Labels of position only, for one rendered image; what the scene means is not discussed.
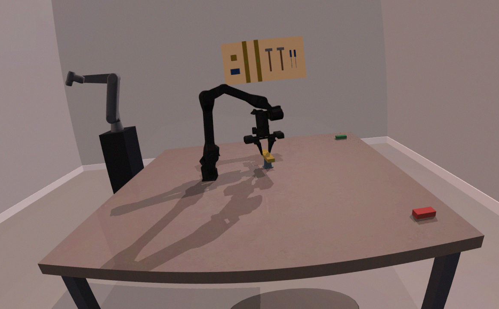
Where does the red rectangular block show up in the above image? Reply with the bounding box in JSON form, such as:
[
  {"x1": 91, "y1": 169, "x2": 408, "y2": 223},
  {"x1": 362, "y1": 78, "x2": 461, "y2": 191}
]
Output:
[{"x1": 412, "y1": 207, "x2": 436, "y2": 219}]

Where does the yellow bar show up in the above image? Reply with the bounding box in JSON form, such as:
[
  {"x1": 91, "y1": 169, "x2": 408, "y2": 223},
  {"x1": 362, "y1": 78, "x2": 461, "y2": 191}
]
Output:
[{"x1": 262, "y1": 149, "x2": 275, "y2": 163}]

